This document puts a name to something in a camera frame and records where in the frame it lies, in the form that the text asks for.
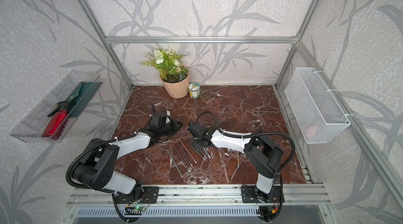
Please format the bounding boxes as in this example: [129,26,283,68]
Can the red striped pencil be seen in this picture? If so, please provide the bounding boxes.
[179,141,197,164]

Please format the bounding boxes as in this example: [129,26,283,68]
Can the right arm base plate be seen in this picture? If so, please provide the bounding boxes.
[240,185,285,203]

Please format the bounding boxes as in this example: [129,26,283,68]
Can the red spray bottle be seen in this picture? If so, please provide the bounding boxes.
[42,101,75,141]

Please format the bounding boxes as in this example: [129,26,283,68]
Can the green garden trowel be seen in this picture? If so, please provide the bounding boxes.
[65,82,94,118]

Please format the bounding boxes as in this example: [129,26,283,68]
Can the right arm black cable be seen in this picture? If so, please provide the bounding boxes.
[195,111,296,174]

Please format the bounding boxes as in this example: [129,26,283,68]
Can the brown slotted plastic piece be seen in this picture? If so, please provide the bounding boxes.
[200,90,216,104]

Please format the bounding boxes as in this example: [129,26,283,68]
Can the terracotta pot with plant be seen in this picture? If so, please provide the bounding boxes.
[141,49,190,99]

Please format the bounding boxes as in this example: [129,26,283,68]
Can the circuit board with wires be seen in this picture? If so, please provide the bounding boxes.
[124,204,150,216]

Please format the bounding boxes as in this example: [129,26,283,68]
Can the pink object in basket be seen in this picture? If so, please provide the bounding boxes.
[305,126,319,141]

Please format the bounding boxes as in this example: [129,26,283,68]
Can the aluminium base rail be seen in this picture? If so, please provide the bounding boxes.
[66,184,331,207]

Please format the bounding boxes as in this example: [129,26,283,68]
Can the white wire mesh basket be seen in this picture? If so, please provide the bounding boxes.
[285,67,351,144]

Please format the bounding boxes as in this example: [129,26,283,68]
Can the clear plastic wall tray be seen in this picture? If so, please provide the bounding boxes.
[10,71,102,143]

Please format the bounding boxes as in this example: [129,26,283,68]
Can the yellow green tin can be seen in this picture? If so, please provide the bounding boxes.
[188,83,200,99]

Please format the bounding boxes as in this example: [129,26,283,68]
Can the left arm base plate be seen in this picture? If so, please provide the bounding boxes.
[115,186,160,204]

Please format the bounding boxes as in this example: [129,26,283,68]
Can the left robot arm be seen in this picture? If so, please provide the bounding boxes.
[66,111,183,198]

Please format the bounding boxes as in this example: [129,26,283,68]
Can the dark blue pencil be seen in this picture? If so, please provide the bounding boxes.
[173,146,190,171]

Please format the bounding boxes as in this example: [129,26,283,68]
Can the blue striped pencil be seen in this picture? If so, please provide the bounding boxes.
[178,142,193,167]

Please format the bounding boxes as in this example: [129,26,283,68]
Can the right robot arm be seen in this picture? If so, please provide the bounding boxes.
[187,122,286,197]

